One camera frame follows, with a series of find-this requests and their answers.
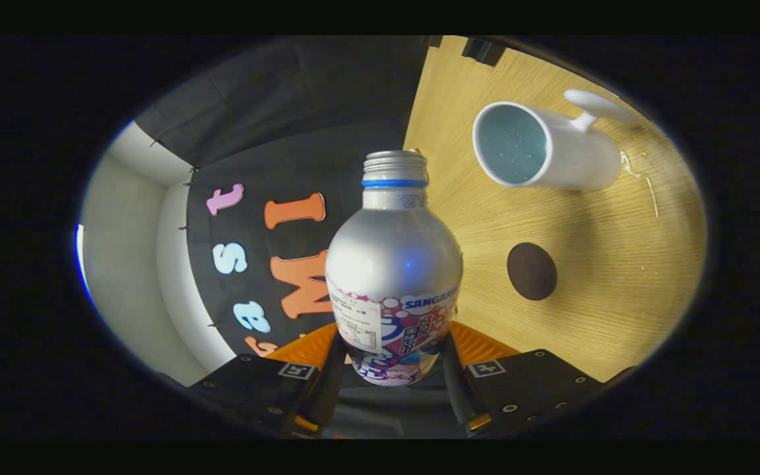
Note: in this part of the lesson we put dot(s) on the white cup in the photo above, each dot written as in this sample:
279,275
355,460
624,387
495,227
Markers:
578,158

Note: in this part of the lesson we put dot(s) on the black table edge clamp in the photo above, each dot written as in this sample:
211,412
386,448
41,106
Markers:
431,41
483,51

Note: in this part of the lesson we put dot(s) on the black backdrop cloth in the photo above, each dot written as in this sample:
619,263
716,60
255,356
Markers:
287,132

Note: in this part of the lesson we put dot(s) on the dark brown round coaster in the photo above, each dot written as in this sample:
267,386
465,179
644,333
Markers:
532,270

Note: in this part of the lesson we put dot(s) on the silver juice bottle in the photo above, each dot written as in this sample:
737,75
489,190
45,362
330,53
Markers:
393,264

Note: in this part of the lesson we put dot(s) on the wooden table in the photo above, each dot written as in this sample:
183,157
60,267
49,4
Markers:
617,297

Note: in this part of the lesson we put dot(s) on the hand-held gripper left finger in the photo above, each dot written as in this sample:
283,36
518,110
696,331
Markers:
328,389

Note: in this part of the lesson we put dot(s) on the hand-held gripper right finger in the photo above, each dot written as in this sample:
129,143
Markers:
459,389

